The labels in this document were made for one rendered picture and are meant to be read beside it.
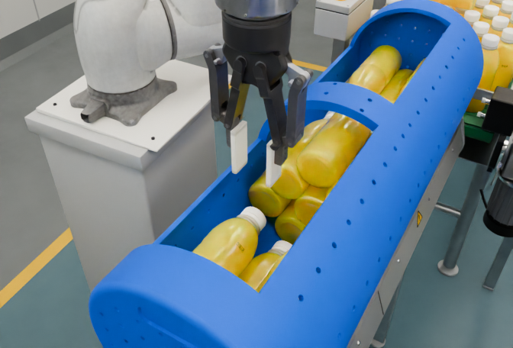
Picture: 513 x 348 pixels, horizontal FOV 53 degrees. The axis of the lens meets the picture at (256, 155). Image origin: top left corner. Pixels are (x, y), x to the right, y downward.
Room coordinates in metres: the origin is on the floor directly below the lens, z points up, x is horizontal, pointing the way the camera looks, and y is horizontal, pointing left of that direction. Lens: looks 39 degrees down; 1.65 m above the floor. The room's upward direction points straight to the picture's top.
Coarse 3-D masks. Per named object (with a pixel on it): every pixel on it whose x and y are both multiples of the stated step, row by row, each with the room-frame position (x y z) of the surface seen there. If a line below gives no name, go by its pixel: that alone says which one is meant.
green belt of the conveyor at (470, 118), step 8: (512, 80) 1.28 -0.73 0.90; (472, 112) 1.12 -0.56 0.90; (464, 120) 1.09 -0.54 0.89; (472, 120) 1.09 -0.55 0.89; (480, 120) 1.09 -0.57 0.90; (464, 128) 1.08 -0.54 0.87; (472, 128) 1.07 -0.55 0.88; (472, 136) 1.07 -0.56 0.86; (480, 136) 1.06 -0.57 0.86; (488, 136) 1.05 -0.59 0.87
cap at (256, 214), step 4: (248, 208) 0.54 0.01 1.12; (252, 208) 0.54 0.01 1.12; (256, 208) 0.54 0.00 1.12; (244, 212) 0.53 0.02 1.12; (248, 212) 0.53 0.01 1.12; (252, 212) 0.53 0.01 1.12; (256, 212) 0.53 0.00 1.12; (260, 212) 0.53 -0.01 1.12; (252, 216) 0.52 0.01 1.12; (256, 216) 0.52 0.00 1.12; (260, 216) 0.52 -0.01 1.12; (264, 216) 0.53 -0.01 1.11; (256, 220) 0.52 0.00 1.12; (260, 220) 0.52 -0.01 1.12; (264, 220) 0.52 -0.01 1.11; (260, 224) 0.52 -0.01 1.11; (264, 224) 0.52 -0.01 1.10; (260, 228) 0.51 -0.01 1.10
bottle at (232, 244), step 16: (224, 224) 0.49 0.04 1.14; (240, 224) 0.49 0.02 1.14; (256, 224) 0.51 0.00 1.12; (208, 240) 0.46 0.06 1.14; (224, 240) 0.46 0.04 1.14; (240, 240) 0.47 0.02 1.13; (256, 240) 0.48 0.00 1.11; (208, 256) 0.43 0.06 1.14; (224, 256) 0.44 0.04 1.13; (240, 256) 0.45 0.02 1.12; (240, 272) 0.44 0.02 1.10
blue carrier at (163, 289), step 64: (448, 64) 0.83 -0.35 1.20; (384, 128) 0.61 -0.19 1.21; (448, 128) 0.73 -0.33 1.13; (384, 192) 0.51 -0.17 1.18; (128, 256) 0.39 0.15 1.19; (192, 256) 0.35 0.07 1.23; (320, 256) 0.38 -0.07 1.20; (384, 256) 0.45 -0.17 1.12; (128, 320) 0.33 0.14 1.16; (192, 320) 0.28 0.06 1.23; (256, 320) 0.29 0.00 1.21; (320, 320) 0.32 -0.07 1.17
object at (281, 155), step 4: (284, 132) 0.51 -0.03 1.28; (284, 136) 0.50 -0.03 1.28; (300, 136) 0.50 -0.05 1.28; (284, 140) 0.50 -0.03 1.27; (296, 140) 0.49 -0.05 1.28; (284, 144) 0.50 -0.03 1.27; (280, 148) 0.50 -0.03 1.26; (284, 148) 0.50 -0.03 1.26; (276, 152) 0.50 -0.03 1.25; (280, 152) 0.50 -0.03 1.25; (284, 152) 0.50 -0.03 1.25; (276, 156) 0.50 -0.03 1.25; (280, 156) 0.50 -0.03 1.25; (284, 156) 0.50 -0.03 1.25; (276, 160) 0.50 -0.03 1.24; (280, 160) 0.50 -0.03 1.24; (284, 160) 0.50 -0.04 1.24; (276, 164) 0.50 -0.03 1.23; (280, 164) 0.50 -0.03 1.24
